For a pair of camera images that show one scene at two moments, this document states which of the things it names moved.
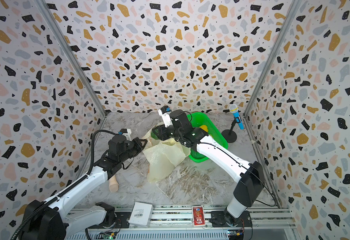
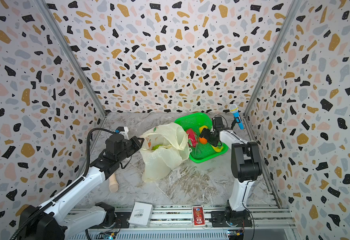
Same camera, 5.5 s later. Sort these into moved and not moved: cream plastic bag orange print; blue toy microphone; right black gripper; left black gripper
Moved: right black gripper
Not moved: cream plastic bag orange print; blue toy microphone; left black gripper
